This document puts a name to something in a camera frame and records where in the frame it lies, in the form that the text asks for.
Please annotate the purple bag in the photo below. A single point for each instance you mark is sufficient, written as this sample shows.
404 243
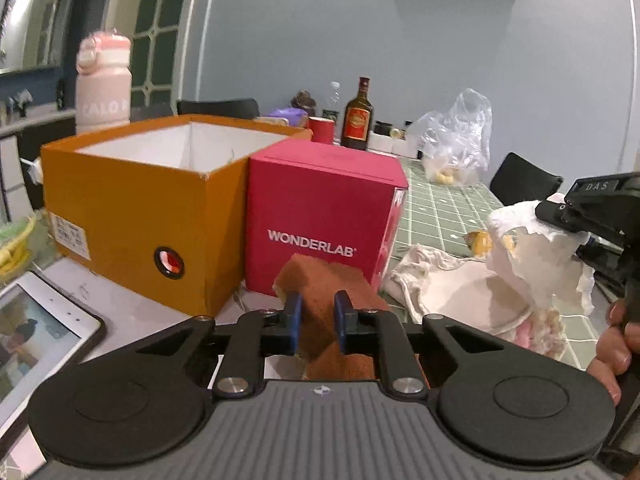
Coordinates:
287 116

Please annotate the red box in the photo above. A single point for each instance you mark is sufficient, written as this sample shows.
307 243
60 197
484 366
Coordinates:
320 195

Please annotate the brown liquor bottle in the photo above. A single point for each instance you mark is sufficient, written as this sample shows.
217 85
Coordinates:
356 125

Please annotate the red cup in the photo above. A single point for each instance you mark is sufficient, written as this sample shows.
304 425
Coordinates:
321 131

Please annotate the clear water bottle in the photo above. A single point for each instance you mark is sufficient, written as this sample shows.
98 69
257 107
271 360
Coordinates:
332 105

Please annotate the brown figurine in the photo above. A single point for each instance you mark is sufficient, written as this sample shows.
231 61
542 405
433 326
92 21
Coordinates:
304 102

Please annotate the person's right hand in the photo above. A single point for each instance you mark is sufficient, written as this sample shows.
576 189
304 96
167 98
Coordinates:
612 360

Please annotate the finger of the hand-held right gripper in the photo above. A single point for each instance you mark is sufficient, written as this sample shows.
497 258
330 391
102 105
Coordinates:
555 214
602 260

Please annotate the white cabinet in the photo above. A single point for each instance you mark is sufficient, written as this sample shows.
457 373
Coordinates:
10 175

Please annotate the black jar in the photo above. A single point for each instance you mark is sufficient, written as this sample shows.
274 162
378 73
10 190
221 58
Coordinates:
383 129

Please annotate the white plastic bag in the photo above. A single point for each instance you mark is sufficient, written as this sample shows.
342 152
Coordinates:
545 270

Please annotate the pink water bottle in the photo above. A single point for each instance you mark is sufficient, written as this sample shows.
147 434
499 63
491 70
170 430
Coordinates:
102 100

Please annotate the brown plush bread loaf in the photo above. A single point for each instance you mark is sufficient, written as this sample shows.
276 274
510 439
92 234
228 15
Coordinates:
320 280

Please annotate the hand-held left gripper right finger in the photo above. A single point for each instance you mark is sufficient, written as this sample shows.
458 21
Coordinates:
342 321

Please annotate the cream cloth bag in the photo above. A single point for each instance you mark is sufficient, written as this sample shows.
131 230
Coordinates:
450 280

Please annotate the white tablet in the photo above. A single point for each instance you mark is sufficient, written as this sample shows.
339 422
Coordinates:
40 340

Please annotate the glass-paned door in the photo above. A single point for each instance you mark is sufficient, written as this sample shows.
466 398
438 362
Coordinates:
160 10

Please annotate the white ceramic container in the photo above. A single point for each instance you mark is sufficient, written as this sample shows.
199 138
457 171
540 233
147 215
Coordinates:
395 147

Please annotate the white printed table runner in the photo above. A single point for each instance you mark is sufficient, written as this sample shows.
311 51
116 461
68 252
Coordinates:
130 320

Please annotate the orange cardboard box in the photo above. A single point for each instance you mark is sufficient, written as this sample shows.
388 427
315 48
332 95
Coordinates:
125 210

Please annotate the black chair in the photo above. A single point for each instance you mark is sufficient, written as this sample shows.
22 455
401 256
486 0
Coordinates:
217 108
525 177

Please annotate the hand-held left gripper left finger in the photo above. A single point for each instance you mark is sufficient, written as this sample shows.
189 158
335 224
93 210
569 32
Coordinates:
295 321

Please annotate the yellow soft toy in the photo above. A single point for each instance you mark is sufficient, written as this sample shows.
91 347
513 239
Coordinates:
481 244

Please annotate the clear plastic bag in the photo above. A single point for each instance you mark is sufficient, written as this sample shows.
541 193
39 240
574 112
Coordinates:
450 135

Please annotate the wall mirror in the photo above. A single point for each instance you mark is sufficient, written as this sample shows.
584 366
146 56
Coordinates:
30 20

